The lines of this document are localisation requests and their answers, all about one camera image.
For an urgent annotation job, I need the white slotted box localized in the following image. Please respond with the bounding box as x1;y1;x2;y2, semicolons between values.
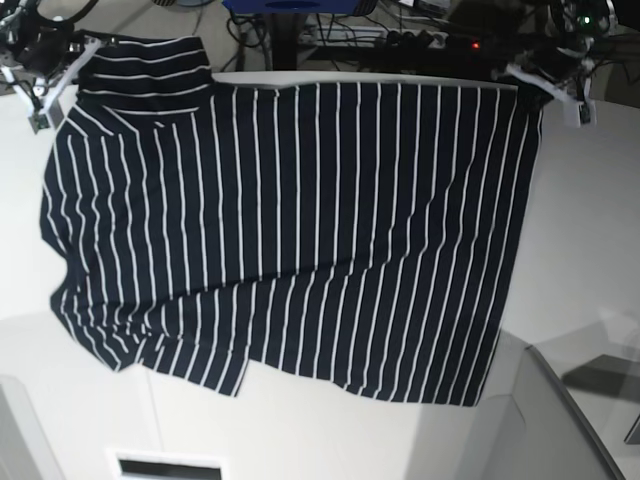
106;449;232;479

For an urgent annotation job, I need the navy white striped t-shirt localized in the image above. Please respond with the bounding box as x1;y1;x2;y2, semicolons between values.
40;37;541;407

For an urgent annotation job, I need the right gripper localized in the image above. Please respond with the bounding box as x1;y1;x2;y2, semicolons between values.
9;30;77;78

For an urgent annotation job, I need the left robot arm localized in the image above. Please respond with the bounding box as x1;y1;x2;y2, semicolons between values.
519;1;618;86

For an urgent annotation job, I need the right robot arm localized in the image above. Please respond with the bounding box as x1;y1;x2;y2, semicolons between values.
1;1;97;79

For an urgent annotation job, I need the black table leg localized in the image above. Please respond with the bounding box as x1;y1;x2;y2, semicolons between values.
266;13;307;71

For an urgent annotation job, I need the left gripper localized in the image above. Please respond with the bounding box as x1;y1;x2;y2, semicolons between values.
519;42;588;88

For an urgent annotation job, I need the black power strip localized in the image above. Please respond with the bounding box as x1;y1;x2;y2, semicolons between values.
298;24;481;50

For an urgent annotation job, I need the grey chair back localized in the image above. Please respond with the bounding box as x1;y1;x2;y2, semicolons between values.
405;329;627;480

